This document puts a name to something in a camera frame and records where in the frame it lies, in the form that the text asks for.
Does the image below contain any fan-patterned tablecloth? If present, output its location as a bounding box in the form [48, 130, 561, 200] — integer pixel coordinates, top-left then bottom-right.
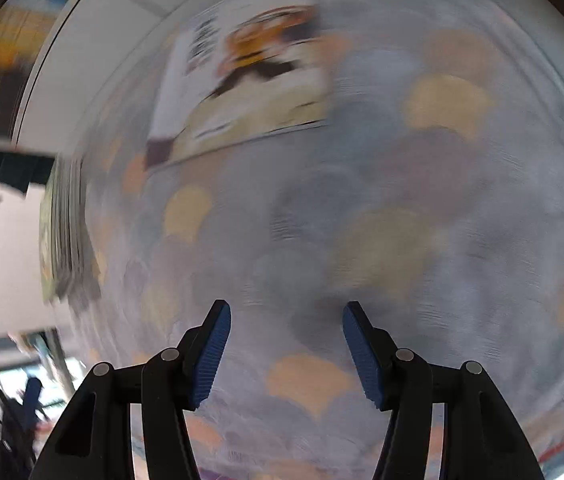
[57, 0, 564, 480]

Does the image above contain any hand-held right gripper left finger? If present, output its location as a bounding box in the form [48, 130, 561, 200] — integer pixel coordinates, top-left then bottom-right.
[28, 299, 233, 480]

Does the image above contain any stack of colourful shelf books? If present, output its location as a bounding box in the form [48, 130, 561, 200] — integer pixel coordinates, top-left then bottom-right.
[0, 0, 85, 71]

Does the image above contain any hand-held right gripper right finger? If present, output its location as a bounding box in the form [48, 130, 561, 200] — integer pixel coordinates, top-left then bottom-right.
[342, 301, 546, 480]

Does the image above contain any stack of thin books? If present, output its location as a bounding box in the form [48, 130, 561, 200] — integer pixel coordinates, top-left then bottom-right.
[38, 152, 104, 313]

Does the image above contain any white book with orange picture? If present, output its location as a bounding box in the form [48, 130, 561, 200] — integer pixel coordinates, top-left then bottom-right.
[146, 0, 332, 170]

